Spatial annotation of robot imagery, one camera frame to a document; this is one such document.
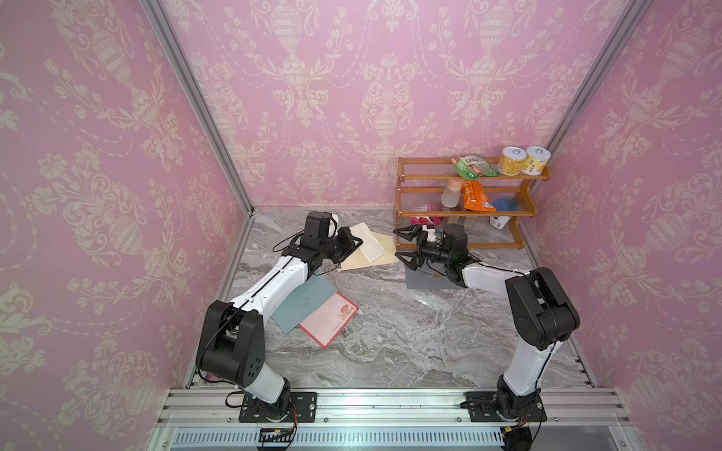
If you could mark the yellow can right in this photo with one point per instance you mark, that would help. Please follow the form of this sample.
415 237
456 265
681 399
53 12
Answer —
536 161

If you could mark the grey envelope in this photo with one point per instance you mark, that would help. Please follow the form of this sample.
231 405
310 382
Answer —
428 277

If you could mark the aluminium front rail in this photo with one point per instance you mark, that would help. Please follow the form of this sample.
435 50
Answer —
216 418

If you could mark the orange snack bag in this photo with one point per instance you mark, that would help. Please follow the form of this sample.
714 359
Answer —
476 198

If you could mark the wooden three-tier shelf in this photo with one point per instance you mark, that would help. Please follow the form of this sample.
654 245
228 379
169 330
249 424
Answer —
421 181

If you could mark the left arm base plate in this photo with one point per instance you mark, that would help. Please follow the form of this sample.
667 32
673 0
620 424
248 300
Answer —
295 406

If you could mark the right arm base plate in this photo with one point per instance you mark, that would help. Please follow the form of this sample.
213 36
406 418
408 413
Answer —
490 407

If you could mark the tan bordered certificate paper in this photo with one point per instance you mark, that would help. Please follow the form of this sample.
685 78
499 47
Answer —
370 248

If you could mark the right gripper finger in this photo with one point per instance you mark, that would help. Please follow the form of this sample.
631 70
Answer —
412 233
414 259

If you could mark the cream yellow envelope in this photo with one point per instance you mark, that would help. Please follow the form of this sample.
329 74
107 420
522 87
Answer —
359 261

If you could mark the yellow can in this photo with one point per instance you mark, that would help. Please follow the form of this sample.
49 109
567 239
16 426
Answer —
512 161
536 161

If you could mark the pink beige bottle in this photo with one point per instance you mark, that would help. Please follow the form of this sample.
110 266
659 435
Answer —
452 194

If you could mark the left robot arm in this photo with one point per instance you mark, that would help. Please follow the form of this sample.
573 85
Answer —
232 340

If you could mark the teal green envelope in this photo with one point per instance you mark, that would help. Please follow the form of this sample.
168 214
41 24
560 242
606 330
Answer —
302 302

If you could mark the green snack packet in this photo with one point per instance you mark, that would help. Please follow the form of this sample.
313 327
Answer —
473 167

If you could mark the magenta pink item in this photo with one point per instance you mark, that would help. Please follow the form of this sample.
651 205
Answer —
430 220

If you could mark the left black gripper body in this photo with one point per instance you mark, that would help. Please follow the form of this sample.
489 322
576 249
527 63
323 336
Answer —
331 248

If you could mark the red bordered pink card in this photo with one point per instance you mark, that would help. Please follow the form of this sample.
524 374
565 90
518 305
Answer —
326 323

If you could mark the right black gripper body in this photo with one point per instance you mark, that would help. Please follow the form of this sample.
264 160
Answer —
437 255

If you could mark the yellow can left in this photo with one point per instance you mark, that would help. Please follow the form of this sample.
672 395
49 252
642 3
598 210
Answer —
512 161

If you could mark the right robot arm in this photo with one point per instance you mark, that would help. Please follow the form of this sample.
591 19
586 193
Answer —
543 314

